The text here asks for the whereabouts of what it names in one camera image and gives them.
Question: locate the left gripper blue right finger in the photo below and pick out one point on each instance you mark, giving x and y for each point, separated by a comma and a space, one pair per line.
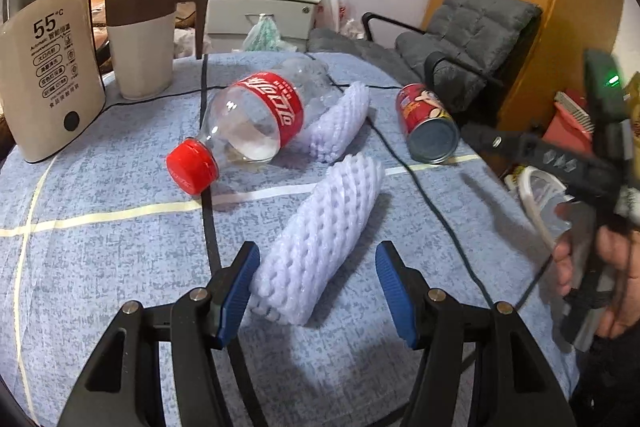
395, 281

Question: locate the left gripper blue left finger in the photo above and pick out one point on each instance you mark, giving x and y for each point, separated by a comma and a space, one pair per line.
232, 291

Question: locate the white trash bin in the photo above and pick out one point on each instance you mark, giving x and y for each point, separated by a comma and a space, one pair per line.
540, 194

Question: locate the right hand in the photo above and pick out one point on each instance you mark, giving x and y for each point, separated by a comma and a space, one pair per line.
618, 250

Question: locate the pink plastic bucket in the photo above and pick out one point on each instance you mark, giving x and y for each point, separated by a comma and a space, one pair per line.
571, 126

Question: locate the blue checked tablecloth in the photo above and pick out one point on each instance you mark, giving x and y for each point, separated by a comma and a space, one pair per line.
103, 223

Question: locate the clear cola bottle red cap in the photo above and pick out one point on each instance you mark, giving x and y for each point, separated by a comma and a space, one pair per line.
250, 121

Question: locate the white foam fruit net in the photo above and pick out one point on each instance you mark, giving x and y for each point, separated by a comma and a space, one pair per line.
327, 138

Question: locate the red cartoon can rear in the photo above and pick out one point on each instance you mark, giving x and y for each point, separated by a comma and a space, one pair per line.
430, 132

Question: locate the grey padded armchair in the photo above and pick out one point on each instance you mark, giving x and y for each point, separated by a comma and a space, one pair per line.
470, 52

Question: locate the green white plastic bag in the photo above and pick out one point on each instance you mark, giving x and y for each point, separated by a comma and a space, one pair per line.
264, 36

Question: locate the white red plastic bags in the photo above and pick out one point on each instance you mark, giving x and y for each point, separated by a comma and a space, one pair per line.
334, 15

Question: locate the white electric kettle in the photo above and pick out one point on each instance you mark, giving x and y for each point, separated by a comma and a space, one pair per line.
51, 87

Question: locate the white brown mug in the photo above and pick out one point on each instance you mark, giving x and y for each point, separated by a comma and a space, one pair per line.
141, 36

